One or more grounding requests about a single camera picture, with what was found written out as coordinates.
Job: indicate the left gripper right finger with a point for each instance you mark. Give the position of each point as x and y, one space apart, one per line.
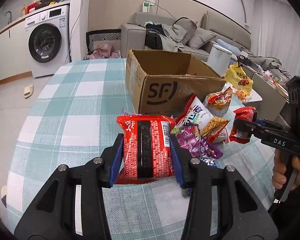
222 205

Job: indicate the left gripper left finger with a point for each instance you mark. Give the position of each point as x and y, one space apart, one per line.
51 214

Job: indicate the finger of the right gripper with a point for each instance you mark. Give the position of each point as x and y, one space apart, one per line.
272 125
252 128

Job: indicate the small red snack pack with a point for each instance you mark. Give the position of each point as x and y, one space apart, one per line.
246 113

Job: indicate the red biscuit pack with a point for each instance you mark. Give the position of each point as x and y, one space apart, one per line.
146 148

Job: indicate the right hand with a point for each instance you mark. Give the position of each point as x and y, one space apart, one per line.
279 169

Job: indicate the orange peels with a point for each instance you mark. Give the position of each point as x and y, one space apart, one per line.
243 95

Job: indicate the white noodle snack bag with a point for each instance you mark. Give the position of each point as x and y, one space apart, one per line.
195 113

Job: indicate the orange noodle snack bag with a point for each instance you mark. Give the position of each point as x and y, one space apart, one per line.
218 102

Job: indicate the yellow plastic bag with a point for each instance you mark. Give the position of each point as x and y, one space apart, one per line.
236 76

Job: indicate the blue biscuit pack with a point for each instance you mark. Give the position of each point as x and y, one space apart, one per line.
208 161

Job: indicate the purple snack bag front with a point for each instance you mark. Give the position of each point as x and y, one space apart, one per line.
189 138

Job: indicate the white trash bin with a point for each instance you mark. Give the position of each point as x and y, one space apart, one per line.
219 59

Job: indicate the white curtain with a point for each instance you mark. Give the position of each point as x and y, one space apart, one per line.
275 32

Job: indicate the teal checkered tablecloth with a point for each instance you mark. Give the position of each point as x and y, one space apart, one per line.
74 120

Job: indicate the grey cushion right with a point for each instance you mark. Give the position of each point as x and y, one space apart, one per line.
200 38

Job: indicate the grey cushion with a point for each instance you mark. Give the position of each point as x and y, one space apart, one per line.
200 38
189 26

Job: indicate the SF cardboard box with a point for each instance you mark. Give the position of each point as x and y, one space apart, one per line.
161 82

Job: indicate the grey cushion left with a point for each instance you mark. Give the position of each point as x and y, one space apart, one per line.
189 26

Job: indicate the beige slipper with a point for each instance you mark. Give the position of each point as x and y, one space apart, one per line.
28 91

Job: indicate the black bag on sofa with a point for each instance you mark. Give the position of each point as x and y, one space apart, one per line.
153 41

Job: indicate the grey sofa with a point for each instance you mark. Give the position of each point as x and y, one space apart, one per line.
149 31

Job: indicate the black patterned chair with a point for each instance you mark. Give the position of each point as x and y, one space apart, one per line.
99 37

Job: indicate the white washing machine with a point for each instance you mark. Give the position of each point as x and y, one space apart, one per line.
48 40

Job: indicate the kitchen faucet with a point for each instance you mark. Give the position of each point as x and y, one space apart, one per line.
9 14

